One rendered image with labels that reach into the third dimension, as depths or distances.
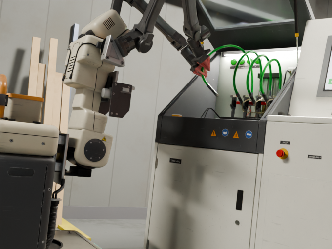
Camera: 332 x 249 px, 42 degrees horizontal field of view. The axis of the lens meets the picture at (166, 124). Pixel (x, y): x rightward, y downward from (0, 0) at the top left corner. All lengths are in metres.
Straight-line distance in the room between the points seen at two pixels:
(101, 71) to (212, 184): 0.82
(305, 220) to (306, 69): 0.81
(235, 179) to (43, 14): 2.60
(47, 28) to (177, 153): 2.16
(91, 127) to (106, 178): 2.35
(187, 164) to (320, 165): 0.73
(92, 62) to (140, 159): 2.56
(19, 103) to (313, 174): 1.31
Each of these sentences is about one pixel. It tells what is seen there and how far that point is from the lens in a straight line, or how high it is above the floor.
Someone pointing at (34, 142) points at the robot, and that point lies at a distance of 1.76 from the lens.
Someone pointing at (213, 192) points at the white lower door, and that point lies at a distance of 2.29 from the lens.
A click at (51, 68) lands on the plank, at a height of 1.33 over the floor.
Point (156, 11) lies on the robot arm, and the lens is 1.96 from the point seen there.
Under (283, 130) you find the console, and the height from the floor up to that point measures 0.91.
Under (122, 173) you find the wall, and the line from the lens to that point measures 4.37.
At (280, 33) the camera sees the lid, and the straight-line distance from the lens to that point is 2.74.
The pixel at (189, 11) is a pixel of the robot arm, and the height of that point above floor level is 1.42.
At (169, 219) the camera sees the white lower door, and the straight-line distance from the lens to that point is 2.47.
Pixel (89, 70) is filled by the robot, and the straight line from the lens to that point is 2.03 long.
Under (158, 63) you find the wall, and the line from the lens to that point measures 4.56.
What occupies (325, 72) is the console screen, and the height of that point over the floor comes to 1.24.
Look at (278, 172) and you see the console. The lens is 2.11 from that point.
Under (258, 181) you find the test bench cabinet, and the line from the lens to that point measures 2.16.
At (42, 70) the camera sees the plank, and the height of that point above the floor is 1.31.
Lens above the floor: 0.78
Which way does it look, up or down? 3 degrees up
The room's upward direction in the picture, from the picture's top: 6 degrees clockwise
